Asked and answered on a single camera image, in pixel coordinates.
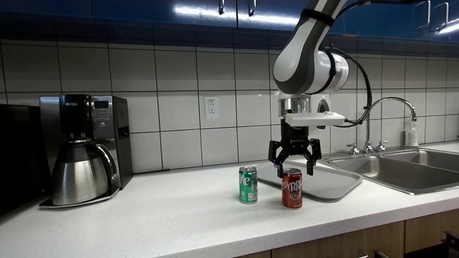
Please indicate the stainless steel double sink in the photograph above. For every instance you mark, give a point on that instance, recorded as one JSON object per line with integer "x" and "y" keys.
{"x": 411, "y": 172}

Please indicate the black steel coffee maker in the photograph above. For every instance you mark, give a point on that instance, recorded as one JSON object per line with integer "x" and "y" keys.
{"x": 112, "y": 134}

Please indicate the clear soap pump bottle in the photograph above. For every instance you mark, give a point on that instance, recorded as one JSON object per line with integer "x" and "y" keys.
{"x": 411, "y": 136}

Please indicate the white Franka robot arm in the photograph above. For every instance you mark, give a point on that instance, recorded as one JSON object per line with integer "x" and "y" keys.
{"x": 301, "y": 58}

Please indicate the blue glossy wall cabinet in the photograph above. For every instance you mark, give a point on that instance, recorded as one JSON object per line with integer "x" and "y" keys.
{"x": 119, "y": 12}

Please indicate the chrome gooseneck faucet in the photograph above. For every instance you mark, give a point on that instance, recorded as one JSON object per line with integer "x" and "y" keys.
{"x": 367, "y": 124}

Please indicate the chrome faucet knob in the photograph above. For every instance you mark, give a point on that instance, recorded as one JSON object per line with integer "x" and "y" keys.
{"x": 353, "y": 149}
{"x": 382, "y": 145}

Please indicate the grey plastic tray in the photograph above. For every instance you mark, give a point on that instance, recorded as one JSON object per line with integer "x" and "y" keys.
{"x": 330, "y": 184}

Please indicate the green soda can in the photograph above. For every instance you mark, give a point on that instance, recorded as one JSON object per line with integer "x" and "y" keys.
{"x": 248, "y": 187}

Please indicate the white wall power outlet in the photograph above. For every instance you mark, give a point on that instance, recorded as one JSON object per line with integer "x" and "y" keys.
{"x": 211, "y": 108}

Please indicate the black microwave oven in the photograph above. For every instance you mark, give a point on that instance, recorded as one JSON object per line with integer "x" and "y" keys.
{"x": 19, "y": 158}

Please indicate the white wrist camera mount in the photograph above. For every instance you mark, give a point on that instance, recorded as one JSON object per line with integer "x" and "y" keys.
{"x": 313, "y": 118}

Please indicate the red soda can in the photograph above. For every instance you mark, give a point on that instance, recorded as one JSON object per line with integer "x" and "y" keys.
{"x": 291, "y": 191}

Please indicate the wooden base cabinet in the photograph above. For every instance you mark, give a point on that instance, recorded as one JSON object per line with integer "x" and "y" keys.
{"x": 334, "y": 244}

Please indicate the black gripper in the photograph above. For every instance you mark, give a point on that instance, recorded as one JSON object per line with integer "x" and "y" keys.
{"x": 296, "y": 136}

